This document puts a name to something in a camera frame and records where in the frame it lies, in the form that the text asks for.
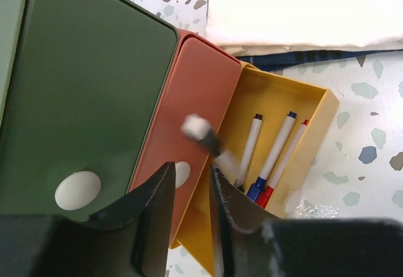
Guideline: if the black cap whiteboard pen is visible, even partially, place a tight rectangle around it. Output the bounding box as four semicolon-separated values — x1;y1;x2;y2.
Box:
181;114;241;180

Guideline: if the yellow drawer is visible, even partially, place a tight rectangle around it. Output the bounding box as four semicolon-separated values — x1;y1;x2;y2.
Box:
169;64;340;277

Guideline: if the folded white cloth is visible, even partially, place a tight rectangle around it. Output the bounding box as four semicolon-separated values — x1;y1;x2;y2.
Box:
205;0;402;56

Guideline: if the blue cap whiteboard pen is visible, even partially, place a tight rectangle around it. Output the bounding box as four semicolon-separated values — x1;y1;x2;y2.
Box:
246;111;297;202

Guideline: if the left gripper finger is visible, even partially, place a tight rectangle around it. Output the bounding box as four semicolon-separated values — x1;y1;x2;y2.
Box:
88;162;176;276

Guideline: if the green drawer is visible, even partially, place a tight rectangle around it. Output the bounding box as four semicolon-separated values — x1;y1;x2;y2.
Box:
1;0;178;221

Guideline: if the red cap whiteboard pen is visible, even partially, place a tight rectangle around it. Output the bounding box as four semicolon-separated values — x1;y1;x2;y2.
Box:
256;120;309;208

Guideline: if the green drawer box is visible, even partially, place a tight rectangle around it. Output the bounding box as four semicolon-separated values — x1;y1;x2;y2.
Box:
1;0;27;115

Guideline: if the folded blue cloth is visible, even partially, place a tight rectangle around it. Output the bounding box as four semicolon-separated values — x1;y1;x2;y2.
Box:
237;49;402;72

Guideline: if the orange-red drawer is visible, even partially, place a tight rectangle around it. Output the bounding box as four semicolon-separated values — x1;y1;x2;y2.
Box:
130;30;241;247

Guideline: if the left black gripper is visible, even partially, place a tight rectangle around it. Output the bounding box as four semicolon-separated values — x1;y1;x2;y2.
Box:
0;163;403;277

